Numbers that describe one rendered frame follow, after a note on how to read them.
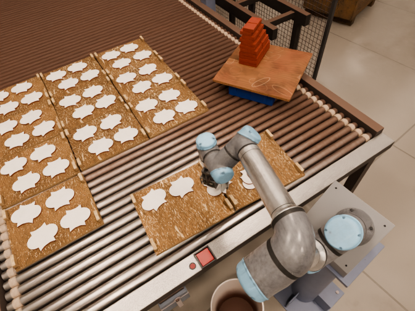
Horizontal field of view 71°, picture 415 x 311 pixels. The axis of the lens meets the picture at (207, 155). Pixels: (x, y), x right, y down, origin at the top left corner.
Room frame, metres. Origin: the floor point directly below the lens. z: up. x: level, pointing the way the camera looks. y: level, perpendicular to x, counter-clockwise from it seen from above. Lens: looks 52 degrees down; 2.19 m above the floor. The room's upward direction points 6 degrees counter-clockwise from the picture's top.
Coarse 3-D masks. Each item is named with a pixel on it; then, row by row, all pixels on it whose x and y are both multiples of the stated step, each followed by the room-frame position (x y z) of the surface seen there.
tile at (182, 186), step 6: (180, 180) 0.83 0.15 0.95; (186, 180) 0.82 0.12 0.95; (192, 180) 0.82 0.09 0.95; (174, 186) 0.80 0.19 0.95; (180, 186) 0.79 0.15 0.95; (186, 186) 0.79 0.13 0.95; (192, 186) 0.78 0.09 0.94; (174, 192) 0.76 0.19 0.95; (180, 192) 0.76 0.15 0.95; (186, 192) 0.75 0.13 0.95
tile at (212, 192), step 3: (207, 186) 0.71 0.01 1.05; (219, 186) 0.70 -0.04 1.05; (207, 189) 0.69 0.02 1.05; (210, 189) 0.69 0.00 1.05; (213, 189) 0.69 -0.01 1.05; (216, 189) 0.68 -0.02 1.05; (219, 189) 0.68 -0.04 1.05; (225, 189) 0.68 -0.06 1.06; (207, 192) 0.68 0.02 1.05; (210, 192) 0.67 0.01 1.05; (213, 192) 0.67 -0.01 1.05; (216, 192) 0.67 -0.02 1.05; (219, 192) 0.67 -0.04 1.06; (222, 192) 0.67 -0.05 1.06; (225, 192) 0.66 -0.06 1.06; (210, 195) 0.66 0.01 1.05; (213, 195) 0.66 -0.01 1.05; (216, 195) 0.65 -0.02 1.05
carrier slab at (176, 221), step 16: (176, 176) 0.86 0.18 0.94; (192, 176) 0.85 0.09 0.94; (144, 192) 0.79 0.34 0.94; (192, 192) 0.76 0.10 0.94; (160, 208) 0.69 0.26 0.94; (176, 208) 0.68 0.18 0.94; (192, 208) 0.67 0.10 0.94; (208, 208) 0.66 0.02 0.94; (224, 208) 0.65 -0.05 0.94; (144, 224) 0.61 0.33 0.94; (160, 224) 0.60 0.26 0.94; (176, 224) 0.59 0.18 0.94; (192, 224) 0.58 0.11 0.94; (208, 224) 0.57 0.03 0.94; (160, 240) 0.52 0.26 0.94; (176, 240) 0.51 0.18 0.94
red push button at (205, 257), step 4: (200, 252) 0.45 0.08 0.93; (204, 252) 0.45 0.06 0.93; (208, 252) 0.44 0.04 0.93; (196, 256) 0.44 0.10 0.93; (200, 256) 0.43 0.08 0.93; (204, 256) 0.43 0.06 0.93; (208, 256) 0.43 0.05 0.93; (212, 256) 0.43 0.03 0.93; (200, 260) 0.41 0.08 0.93; (204, 260) 0.41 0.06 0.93; (208, 260) 0.41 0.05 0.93; (204, 264) 0.40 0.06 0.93
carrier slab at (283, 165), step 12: (264, 132) 1.10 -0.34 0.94; (264, 144) 1.01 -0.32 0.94; (276, 144) 1.00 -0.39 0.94; (276, 156) 0.92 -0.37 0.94; (288, 156) 0.91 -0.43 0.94; (240, 168) 0.87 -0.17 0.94; (276, 168) 0.84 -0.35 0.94; (288, 168) 0.83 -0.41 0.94; (240, 180) 0.79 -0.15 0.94; (288, 180) 0.76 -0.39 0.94; (228, 192) 0.73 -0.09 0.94; (240, 192) 0.73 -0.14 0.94; (252, 192) 0.72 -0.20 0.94; (240, 204) 0.66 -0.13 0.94
